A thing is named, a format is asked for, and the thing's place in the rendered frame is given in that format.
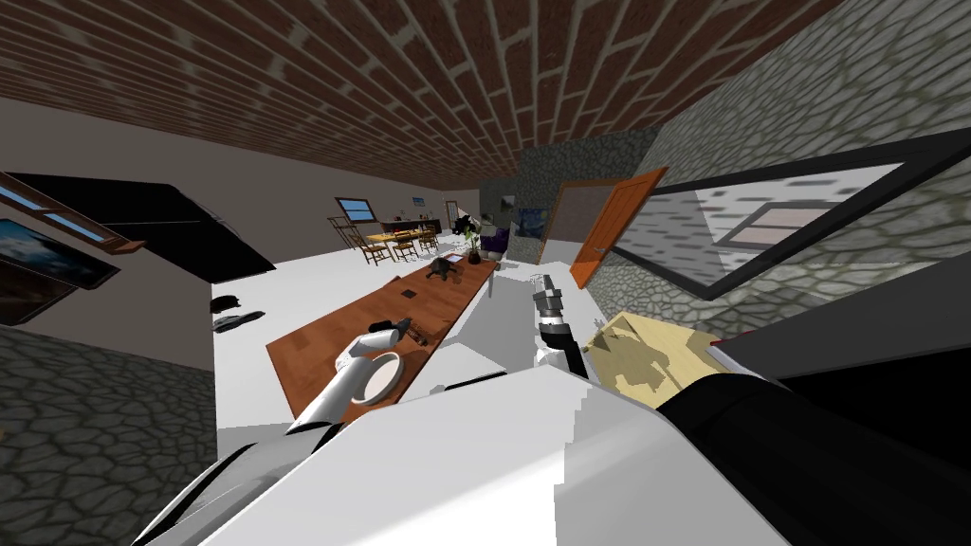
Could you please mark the yellow dining table with chairs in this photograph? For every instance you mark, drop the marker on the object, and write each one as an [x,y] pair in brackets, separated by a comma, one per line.
[398,241]

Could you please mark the black slanted panel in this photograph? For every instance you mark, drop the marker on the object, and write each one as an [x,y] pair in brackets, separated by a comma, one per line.
[174,235]

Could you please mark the dark framed picture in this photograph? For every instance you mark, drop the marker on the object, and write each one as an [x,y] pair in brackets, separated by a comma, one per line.
[45,258]

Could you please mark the blue painting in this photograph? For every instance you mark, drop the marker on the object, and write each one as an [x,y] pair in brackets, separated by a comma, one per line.
[530,221]

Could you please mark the white plate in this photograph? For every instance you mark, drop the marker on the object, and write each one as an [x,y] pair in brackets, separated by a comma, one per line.
[385,379]

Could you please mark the black cabinet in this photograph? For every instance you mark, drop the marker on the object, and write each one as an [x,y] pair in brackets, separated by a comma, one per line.
[872,326]

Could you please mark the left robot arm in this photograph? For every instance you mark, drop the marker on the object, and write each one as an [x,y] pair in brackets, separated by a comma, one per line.
[341,383]

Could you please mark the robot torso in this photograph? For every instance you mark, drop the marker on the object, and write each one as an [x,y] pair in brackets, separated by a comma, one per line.
[470,470]

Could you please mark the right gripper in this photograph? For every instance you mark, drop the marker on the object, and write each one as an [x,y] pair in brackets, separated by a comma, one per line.
[547,305]

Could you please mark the black framed mirror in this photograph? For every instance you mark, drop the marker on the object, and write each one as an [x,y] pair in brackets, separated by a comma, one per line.
[758,220]

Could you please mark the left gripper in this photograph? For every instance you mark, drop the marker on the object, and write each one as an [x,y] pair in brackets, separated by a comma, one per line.
[388,331]

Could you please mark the brown wooden table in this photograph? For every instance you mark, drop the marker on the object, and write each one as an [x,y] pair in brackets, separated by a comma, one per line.
[425,303]

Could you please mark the orange door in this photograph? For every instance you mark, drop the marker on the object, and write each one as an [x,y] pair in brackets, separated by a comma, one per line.
[611,227]

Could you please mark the beige cardboard box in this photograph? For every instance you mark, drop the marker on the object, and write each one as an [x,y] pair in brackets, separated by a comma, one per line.
[645,356]

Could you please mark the blue window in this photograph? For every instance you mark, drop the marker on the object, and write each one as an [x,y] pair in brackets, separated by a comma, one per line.
[356,209]

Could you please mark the potted plant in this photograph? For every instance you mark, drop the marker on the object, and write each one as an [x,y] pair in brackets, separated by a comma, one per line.
[472,244]

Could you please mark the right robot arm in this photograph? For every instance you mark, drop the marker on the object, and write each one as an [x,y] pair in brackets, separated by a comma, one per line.
[796,455]

